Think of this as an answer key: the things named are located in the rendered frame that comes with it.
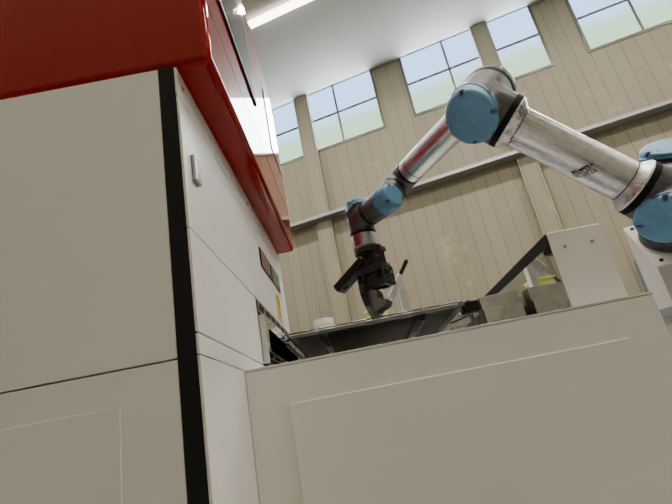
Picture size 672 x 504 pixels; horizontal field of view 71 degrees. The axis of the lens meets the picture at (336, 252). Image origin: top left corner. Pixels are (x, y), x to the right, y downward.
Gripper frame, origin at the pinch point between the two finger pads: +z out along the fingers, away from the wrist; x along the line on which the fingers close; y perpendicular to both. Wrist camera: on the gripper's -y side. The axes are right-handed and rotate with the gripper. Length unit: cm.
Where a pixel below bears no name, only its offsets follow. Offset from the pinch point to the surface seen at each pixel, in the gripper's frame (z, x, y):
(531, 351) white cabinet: 20, -41, 44
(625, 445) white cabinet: 34, -37, 51
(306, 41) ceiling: -602, 466, -247
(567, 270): 7, -29, 52
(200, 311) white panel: 9, -78, 16
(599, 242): 4, -26, 58
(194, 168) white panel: -11, -76, 16
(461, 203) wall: -278, 636, -109
